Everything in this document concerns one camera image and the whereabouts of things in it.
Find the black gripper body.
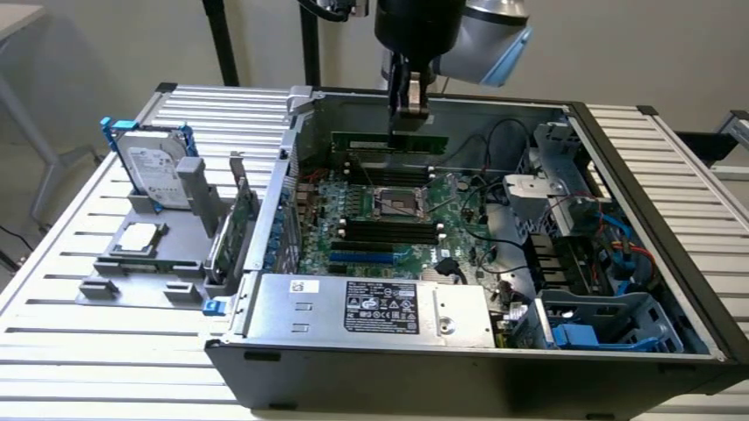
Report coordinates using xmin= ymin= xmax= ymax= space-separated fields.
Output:
xmin=374 ymin=0 xmax=467 ymax=61

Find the green RAM stick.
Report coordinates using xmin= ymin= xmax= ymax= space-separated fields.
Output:
xmin=330 ymin=130 xmax=450 ymax=155

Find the black RAM slot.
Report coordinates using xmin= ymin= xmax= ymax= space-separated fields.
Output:
xmin=346 ymin=175 xmax=438 ymax=183
xmin=346 ymin=170 xmax=438 ymax=178
xmin=346 ymin=165 xmax=438 ymax=173
xmin=338 ymin=225 xmax=445 ymax=233
xmin=346 ymin=180 xmax=438 ymax=189
xmin=338 ymin=231 xmax=445 ymax=239
xmin=338 ymin=219 xmax=445 ymax=228
xmin=338 ymin=236 xmax=445 ymax=246

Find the black expansion slot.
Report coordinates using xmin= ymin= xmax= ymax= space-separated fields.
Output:
xmin=330 ymin=239 xmax=394 ymax=253

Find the blue expansion slot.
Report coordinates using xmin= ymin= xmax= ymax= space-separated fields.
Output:
xmin=328 ymin=250 xmax=395 ymax=265

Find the grey case latch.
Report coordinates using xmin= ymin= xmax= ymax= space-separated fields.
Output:
xmin=286 ymin=85 xmax=327 ymax=116

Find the metal disk bay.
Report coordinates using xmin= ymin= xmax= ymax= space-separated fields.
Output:
xmin=501 ymin=121 xmax=613 ymax=240

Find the green motherboard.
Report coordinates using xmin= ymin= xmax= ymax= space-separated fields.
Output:
xmin=290 ymin=165 xmax=531 ymax=308

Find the green graphics card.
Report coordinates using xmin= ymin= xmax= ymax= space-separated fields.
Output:
xmin=207 ymin=150 xmax=260 ymax=282

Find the hard disk in blue caddy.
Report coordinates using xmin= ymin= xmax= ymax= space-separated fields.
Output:
xmin=97 ymin=115 xmax=202 ymax=213

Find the grey power supply unit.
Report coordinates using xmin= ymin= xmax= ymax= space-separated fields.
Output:
xmin=240 ymin=273 xmax=494 ymax=351

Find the silver CPU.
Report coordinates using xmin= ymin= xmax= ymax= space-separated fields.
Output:
xmin=111 ymin=222 xmax=160 ymax=259

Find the grey parts rack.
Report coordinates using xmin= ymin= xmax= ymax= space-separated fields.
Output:
xmin=73 ymin=156 xmax=260 ymax=309

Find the grey blue disk cage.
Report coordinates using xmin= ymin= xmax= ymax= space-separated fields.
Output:
xmin=533 ymin=287 xmax=686 ymax=353

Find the black open PC case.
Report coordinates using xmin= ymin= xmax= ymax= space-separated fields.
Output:
xmin=204 ymin=85 xmax=749 ymax=412

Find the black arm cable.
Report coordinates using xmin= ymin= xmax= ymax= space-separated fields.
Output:
xmin=296 ymin=0 xmax=352 ymax=23

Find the black looped wire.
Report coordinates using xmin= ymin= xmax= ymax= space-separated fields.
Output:
xmin=482 ymin=118 xmax=535 ymax=176

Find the black stand post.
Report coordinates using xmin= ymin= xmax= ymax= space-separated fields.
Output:
xmin=298 ymin=0 xmax=324 ymax=89
xmin=200 ymin=0 xmax=242 ymax=88

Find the CPU socket metal frame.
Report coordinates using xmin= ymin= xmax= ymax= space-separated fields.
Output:
xmin=363 ymin=184 xmax=435 ymax=222

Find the thick black cable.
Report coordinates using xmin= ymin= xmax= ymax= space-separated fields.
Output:
xmin=433 ymin=257 xmax=469 ymax=287

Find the blue wire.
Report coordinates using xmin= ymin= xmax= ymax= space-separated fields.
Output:
xmin=587 ymin=209 xmax=637 ymax=282

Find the orange wire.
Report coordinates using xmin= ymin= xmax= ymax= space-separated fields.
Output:
xmin=613 ymin=243 xmax=655 ymax=284

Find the aluminium profile frame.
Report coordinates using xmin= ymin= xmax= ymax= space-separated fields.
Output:
xmin=672 ymin=110 xmax=749 ymax=177

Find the thin black floor cable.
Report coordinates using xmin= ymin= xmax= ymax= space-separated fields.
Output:
xmin=0 ymin=224 xmax=33 ymax=275

